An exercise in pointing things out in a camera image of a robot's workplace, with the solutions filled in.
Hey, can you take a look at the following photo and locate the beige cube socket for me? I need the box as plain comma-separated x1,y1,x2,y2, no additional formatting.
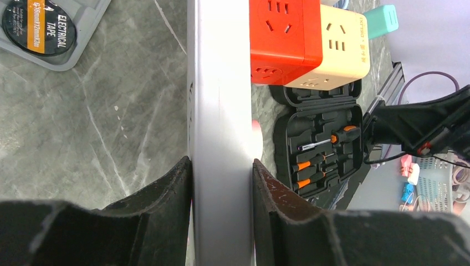
285,4,370,91

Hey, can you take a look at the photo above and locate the red cube socket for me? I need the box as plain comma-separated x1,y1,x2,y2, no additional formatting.
249,0,323,85

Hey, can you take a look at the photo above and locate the teal plug adapter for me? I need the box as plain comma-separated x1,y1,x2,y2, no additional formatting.
363,4,399,40

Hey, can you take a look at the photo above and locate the grey tool tray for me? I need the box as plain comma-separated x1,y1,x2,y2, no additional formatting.
1,0,110,71

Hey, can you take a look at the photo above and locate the black plastic tool case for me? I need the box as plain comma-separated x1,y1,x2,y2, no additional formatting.
269,80,363,200

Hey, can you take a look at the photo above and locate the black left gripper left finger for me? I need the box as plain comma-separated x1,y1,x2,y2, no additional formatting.
1,157,192,265

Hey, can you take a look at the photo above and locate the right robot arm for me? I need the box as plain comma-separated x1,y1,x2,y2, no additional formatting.
362,85,469,164

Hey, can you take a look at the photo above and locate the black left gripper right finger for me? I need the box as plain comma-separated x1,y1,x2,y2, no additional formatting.
253,160,469,265

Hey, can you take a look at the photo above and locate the black electrical tape roll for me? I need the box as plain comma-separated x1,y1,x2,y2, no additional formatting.
1,0,77,57

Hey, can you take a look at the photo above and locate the white power strip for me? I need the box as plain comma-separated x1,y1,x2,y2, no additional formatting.
187,1,254,265

